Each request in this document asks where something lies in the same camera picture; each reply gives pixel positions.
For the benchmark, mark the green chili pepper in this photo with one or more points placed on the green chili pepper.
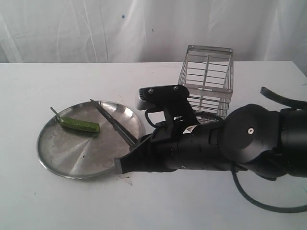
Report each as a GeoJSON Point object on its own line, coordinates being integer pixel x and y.
{"type": "Point", "coordinates": [76, 124]}

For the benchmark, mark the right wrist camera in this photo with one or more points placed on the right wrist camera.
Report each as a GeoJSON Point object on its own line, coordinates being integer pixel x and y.
{"type": "Point", "coordinates": [172, 100]}

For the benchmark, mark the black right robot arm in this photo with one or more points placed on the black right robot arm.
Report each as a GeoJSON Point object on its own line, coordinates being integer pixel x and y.
{"type": "Point", "coordinates": [269, 143]}

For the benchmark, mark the white backdrop curtain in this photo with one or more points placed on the white backdrop curtain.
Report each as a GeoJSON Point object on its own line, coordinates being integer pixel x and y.
{"type": "Point", "coordinates": [150, 30]}

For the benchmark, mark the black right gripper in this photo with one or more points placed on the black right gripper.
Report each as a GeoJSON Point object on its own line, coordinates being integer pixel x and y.
{"type": "Point", "coordinates": [194, 148]}

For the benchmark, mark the black handled kitchen knife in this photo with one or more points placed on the black handled kitchen knife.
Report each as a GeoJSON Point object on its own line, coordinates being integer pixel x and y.
{"type": "Point", "coordinates": [123, 132]}

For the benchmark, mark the round steel plate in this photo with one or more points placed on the round steel plate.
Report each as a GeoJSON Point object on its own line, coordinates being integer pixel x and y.
{"type": "Point", "coordinates": [78, 154]}

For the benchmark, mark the wire metal utensil holder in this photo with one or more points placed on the wire metal utensil holder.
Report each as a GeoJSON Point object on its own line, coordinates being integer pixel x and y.
{"type": "Point", "coordinates": [207, 72]}

